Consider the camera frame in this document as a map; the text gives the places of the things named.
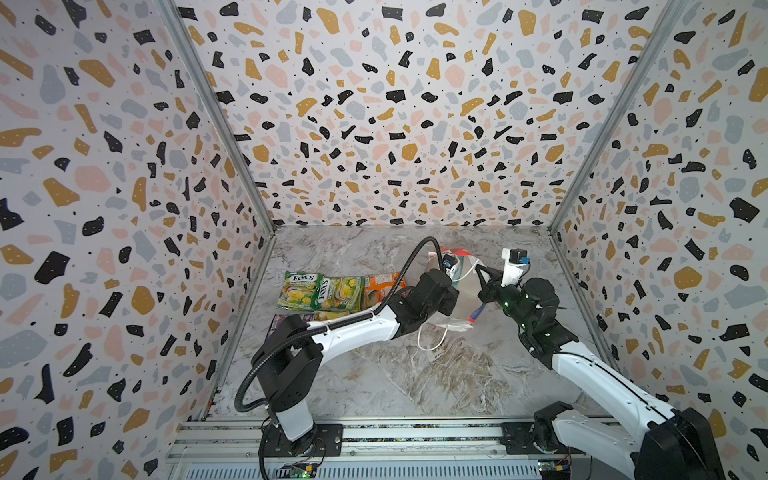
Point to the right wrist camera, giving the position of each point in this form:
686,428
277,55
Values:
516,266

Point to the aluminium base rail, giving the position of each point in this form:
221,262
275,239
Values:
385,448

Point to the circuit board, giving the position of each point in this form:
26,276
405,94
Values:
301,470
554,469

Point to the yellow snack packet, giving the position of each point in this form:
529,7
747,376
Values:
323,316

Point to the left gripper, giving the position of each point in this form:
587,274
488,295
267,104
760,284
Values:
450,298

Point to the yellow green Fox's candy bag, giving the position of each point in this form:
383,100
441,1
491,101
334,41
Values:
341,293

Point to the orange snack packet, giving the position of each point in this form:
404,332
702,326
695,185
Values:
377,287

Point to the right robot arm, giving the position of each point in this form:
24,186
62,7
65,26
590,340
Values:
651,440

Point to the right circuit board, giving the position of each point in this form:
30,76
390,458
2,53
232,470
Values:
554,469

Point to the left circuit board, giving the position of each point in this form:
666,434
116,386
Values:
301,470

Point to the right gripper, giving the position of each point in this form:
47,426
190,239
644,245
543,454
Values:
495,288

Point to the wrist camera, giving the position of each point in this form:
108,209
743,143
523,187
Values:
450,263
516,266

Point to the purple snack packet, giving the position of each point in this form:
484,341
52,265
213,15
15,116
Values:
278,319

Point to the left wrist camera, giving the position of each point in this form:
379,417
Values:
450,263

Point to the green snack packet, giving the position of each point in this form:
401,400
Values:
301,291

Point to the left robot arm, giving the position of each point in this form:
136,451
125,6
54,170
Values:
291,357

